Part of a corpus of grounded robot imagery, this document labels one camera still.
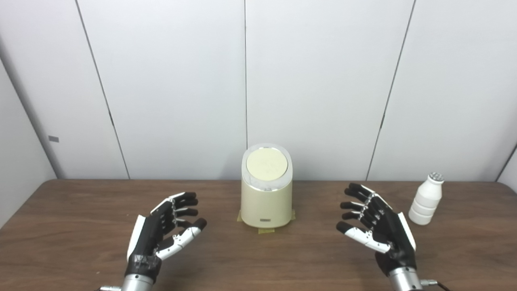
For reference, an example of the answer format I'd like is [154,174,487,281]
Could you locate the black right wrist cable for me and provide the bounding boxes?
[420,279,453,291]

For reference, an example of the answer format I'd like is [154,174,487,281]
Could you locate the small white plastic bottle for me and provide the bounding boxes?
[408,172,445,226]

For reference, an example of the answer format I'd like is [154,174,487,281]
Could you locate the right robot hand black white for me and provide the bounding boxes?
[336,183,417,277]

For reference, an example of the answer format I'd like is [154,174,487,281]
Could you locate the round cream bin lid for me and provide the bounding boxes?
[246,148,288,181]

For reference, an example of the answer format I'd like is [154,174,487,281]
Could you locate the cream-colored bin body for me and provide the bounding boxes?
[240,143,293,228]

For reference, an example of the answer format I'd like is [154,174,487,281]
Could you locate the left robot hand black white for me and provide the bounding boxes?
[125,192,207,281]

